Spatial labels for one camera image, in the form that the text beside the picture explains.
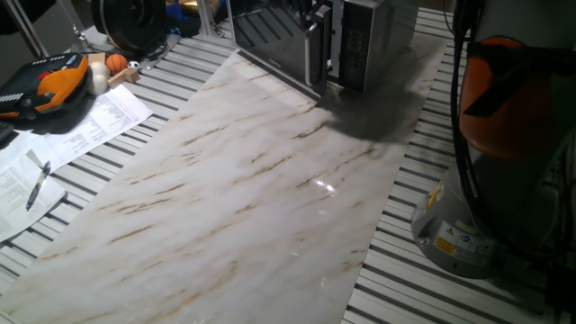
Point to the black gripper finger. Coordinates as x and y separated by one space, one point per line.
305 11
324 15

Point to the silver orange robot arm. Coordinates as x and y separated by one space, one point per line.
508 112

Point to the yellow gold object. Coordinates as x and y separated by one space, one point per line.
193 5

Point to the black round spool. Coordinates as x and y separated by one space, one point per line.
130 20

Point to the mini soccer ball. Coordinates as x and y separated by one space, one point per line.
133 65

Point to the light wooden block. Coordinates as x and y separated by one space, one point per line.
123 77

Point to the mini orange basketball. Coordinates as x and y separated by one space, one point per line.
116 63

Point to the beige cube block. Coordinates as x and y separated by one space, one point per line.
96 58

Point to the white marble pattern mat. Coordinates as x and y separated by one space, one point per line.
202 202

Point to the white gourd-shaped toy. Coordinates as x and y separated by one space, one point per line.
97 78

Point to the thin metal stand rod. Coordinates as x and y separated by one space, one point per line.
78 27

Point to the white printed paper sheet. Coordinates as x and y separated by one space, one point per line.
18 144
18 198
103 121

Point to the orange black teach pendant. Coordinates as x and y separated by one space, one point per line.
58 83

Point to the thin gray metal strut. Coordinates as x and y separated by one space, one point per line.
27 29

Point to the black pen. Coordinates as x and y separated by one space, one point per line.
38 184

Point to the black keyboard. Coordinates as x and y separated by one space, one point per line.
4 132

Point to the silver aluminum frame bar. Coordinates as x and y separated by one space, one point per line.
206 15

